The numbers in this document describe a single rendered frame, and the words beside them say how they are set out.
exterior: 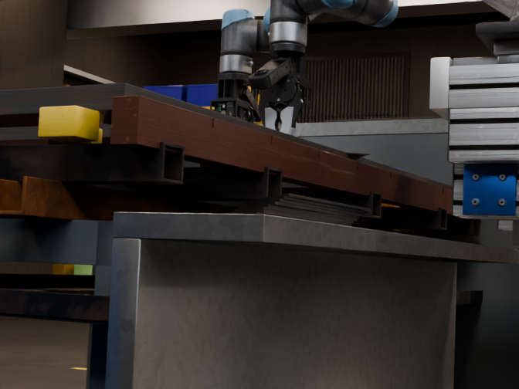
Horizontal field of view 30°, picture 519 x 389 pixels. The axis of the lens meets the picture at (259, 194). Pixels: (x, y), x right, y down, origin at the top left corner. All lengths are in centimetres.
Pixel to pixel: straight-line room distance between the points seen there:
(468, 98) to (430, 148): 107
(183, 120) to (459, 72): 59
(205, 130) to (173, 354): 32
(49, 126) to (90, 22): 976
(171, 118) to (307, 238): 25
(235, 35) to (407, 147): 73
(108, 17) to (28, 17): 123
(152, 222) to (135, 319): 11
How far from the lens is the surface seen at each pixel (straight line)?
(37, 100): 134
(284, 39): 191
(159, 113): 124
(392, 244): 142
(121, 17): 1081
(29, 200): 127
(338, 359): 167
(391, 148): 278
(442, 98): 169
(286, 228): 110
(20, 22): 987
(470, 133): 167
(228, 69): 224
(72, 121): 124
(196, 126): 131
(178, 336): 121
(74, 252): 134
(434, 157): 273
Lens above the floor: 63
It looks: 4 degrees up
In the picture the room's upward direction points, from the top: 2 degrees clockwise
